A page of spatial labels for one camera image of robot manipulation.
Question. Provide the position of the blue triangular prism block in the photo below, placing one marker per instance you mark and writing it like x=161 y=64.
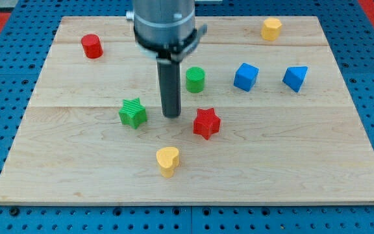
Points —
x=294 y=77

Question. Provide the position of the green cylinder block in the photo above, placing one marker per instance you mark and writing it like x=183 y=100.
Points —
x=195 y=79

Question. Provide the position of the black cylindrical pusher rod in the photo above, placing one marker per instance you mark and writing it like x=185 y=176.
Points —
x=170 y=88

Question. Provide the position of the green star block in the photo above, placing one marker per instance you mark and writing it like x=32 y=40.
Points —
x=132 y=113

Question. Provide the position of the wooden board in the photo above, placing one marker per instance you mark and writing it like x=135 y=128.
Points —
x=274 y=146

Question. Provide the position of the blue cube block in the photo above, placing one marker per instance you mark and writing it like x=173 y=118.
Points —
x=245 y=77

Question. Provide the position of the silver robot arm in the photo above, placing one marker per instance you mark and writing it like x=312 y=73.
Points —
x=166 y=30

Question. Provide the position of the black clamp mount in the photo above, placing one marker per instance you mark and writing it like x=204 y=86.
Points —
x=167 y=52

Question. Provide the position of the red cylinder block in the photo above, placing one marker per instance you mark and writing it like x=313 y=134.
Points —
x=92 y=46

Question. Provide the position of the red star block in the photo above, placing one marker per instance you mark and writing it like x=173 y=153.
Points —
x=206 y=123

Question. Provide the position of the yellow hexagon block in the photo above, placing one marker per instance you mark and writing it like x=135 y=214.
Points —
x=271 y=29

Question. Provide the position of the yellow heart block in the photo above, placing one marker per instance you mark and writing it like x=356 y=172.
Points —
x=168 y=159

